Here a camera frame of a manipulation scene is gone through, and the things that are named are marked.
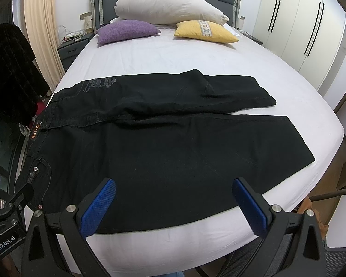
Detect black denim pants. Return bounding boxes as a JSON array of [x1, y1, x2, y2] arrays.
[[15, 69, 314, 234]]

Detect black chair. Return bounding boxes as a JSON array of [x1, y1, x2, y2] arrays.
[[310, 188, 346, 276]]

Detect white bed mattress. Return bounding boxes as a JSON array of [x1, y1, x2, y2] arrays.
[[57, 26, 344, 276]]

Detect black hanging clothes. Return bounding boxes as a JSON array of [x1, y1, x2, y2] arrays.
[[0, 23, 50, 126]]

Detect dark grey nightstand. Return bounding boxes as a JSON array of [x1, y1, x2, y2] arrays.
[[57, 33, 94, 71]]

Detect right side nightstand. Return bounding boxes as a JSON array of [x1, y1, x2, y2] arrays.
[[238, 29, 263, 46]]

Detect beige curtain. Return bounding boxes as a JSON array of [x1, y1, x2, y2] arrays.
[[24, 0, 65, 92]]

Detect purple cushion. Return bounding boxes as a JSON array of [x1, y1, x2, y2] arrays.
[[97, 20, 161, 46]]

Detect yellow cushion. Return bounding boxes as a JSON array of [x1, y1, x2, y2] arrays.
[[174, 20, 239, 44]]

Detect white wardrobe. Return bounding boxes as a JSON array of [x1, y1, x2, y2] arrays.
[[252, 0, 346, 109]]

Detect large beige pillow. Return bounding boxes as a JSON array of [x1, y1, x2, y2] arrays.
[[114, 0, 229, 26]]

